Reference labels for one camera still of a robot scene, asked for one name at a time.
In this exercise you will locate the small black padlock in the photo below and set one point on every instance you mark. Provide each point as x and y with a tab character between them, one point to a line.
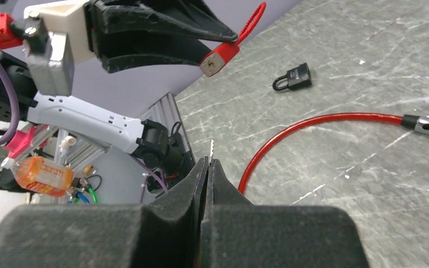
294	79

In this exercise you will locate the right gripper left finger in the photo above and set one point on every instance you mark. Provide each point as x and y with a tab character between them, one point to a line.
164	233

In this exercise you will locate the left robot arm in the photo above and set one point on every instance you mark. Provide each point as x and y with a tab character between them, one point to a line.
122	35

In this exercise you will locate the small red padlock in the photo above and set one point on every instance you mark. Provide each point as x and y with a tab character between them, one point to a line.
221	55

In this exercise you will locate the orange plastic bottle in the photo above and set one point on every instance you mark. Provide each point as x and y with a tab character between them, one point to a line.
40	175

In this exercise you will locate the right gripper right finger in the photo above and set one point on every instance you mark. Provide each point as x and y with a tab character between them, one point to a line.
237	233

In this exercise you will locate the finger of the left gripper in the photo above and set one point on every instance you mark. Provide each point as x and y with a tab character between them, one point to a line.
192	19
121	55

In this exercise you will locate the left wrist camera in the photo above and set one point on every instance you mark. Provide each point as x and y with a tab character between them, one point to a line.
54	37

